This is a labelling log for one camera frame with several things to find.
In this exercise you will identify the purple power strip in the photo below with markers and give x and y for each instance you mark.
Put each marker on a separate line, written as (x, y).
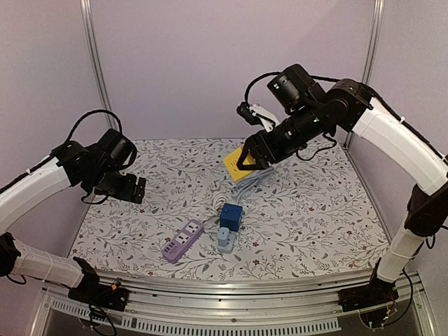
(179, 245)

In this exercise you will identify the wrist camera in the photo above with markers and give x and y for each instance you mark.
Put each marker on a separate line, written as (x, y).
(293, 88)
(118, 148)

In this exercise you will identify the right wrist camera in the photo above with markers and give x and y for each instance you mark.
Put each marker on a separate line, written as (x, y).
(293, 88)

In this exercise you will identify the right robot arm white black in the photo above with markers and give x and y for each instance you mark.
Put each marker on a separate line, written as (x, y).
(357, 108)

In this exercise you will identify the grey-blue power strip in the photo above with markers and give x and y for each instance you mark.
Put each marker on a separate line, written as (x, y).
(229, 248)

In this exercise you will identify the left aluminium frame post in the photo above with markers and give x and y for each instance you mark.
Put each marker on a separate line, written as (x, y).
(93, 50)

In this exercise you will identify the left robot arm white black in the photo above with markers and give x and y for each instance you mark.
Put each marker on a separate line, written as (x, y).
(99, 169)

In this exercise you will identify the aluminium front rail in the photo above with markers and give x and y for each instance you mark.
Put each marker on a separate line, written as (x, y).
(301, 306)

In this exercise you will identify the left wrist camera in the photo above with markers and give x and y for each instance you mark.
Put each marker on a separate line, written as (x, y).
(118, 148)

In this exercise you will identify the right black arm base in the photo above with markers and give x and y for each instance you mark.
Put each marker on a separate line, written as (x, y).
(376, 292)

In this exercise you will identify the aluminium frame post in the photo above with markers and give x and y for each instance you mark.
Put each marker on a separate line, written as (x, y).
(373, 40)
(93, 50)

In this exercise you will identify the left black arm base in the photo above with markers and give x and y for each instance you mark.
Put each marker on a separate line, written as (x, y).
(91, 291)

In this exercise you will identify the floral patterned table mat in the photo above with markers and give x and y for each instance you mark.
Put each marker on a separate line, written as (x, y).
(302, 219)

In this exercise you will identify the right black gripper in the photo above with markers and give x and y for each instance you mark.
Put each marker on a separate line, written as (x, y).
(255, 150)

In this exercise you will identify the right aluminium frame post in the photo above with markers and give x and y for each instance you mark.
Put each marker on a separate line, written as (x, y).
(373, 40)

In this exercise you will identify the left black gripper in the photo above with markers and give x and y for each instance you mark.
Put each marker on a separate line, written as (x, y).
(127, 194)

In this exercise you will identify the light blue plug adapter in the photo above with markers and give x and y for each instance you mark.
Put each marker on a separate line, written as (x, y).
(223, 236)

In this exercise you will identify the blue cube socket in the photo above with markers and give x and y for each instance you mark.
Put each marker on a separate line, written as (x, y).
(231, 217)

